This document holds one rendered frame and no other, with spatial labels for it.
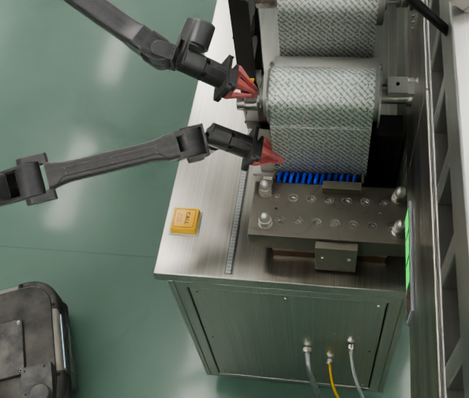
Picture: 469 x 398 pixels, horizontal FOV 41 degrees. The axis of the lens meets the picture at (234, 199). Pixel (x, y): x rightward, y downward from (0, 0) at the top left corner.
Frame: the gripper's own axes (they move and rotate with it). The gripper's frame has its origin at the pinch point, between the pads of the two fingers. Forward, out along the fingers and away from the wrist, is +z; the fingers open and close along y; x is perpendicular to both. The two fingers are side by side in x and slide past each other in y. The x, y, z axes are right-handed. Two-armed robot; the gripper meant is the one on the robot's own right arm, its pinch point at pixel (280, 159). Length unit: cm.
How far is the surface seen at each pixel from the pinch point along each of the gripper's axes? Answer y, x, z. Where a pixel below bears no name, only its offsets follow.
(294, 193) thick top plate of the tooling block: 7.3, -2.1, 5.5
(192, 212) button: 7.9, -24.8, -13.9
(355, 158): 0.3, 10.9, 15.2
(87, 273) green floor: -14, -138, -27
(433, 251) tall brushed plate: 44, 47, 8
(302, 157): 0.3, 4.0, 4.0
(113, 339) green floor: 14, -128, -10
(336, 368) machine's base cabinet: 27, -59, 53
